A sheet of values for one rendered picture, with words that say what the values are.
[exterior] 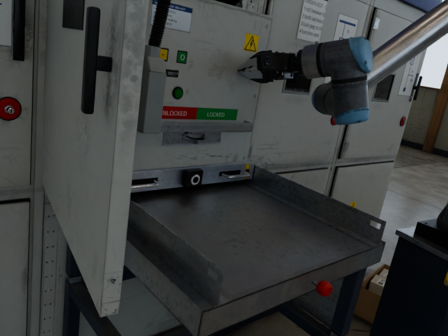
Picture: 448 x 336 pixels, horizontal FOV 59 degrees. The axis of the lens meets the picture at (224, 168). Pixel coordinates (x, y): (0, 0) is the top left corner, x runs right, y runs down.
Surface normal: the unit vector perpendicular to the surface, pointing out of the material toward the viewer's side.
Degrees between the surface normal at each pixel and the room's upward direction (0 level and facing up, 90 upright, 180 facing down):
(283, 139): 90
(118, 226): 90
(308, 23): 90
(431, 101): 90
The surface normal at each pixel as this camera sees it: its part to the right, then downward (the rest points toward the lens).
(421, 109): -0.75, 0.06
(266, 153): 0.64, 0.30
